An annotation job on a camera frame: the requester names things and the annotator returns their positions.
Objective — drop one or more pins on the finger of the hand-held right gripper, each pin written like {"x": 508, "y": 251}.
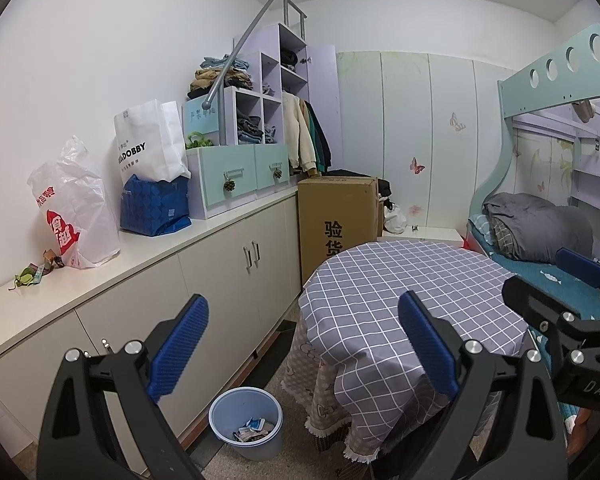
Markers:
{"x": 530, "y": 300}
{"x": 580, "y": 262}

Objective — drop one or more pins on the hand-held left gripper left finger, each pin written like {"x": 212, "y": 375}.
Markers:
{"x": 177, "y": 345}

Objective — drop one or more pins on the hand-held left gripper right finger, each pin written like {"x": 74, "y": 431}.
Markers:
{"x": 427, "y": 342}

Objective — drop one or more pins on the white blue packet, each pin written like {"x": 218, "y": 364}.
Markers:
{"x": 250, "y": 430}

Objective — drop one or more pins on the light blue plastic bin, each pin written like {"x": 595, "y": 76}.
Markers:
{"x": 252, "y": 452}

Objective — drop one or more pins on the teal bed sheet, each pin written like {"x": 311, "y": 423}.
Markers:
{"x": 525, "y": 270}

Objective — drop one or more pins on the grey duvet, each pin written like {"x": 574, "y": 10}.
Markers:
{"x": 535, "y": 225}

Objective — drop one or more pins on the long white low cabinet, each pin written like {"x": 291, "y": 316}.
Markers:
{"x": 215, "y": 285}

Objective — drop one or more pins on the dark floor mat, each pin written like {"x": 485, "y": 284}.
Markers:
{"x": 275, "y": 365}

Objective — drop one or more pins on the blue woven bag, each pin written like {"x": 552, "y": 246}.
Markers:
{"x": 152, "y": 207}

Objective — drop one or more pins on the black cloth pile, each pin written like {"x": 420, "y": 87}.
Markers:
{"x": 385, "y": 192}

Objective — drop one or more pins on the brown cardboard box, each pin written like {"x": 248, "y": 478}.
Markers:
{"x": 337, "y": 205}

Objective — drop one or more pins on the white red plastic bag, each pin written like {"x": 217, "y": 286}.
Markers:
{"x": 80, "y": 200}

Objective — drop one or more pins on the pink butterfly sticker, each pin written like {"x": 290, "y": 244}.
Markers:
{"x": 417, "y": 166}

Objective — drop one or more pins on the pale butterfly sticker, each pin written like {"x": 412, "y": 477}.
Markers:
{"x": 457, "y": 122}

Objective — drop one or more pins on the green plastic item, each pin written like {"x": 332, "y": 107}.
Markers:
{"x": 198, "y": 141}

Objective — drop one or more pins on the white paper shopping bag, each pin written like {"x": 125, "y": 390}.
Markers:
{"x": 145, "y": 135}

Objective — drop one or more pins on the white wardrobe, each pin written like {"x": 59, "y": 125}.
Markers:
{"x": 405, "y": 125}

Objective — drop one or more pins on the dark green hanging jacket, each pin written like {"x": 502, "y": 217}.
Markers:
{"x": 322, "y": 150}

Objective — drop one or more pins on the folded jeans stack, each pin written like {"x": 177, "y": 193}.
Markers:
{"x": 250, "y": 130}

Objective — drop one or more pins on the teal sign board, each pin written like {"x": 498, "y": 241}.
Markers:
{"x": 200, "y": 117}

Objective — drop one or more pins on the grey metal handrail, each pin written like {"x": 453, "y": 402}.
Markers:
{"x": 222, "y": 120}

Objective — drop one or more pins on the cream hanging jacket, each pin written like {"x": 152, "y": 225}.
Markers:
{"x": 300, "y": 140}

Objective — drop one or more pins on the pile of folded clothes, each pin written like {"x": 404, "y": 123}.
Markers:
{"x": 215, "y": 77}

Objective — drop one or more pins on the dark folded clothes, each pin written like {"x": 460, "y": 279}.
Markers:
{"x": 289, "y": 59}

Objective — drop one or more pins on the teal bunk bed frame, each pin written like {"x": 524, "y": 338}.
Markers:
{"x": 555, "y": 90}

